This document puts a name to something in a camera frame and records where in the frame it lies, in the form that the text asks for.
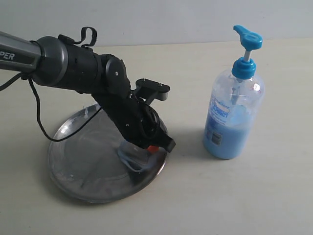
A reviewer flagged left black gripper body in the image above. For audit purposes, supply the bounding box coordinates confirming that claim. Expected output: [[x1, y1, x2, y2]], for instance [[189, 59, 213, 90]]
[[91, 94, 161, 148]]

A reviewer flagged blue pump soap bottle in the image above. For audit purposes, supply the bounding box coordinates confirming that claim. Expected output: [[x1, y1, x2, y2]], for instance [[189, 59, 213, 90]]
[[202, 25, 265, 160]]

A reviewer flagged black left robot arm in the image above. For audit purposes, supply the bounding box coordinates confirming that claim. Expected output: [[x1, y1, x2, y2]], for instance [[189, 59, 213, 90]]
[[0, 27, 176, 152]]

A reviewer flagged blue soap blob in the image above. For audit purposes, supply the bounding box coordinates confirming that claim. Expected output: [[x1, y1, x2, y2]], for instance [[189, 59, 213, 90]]
[[117, 141, 157, 173]]

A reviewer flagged round steel plate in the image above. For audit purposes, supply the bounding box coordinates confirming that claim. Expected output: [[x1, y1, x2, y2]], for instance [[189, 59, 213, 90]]
[[48, 104, 168, 203]]

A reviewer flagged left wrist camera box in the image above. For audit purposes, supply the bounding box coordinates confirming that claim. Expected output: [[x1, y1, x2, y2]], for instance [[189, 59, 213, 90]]
[[134, 78, 170, 105]]

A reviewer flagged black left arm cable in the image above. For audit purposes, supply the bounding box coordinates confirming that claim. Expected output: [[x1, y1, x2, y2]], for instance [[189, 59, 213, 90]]
[[0, 26, 102, 142]]

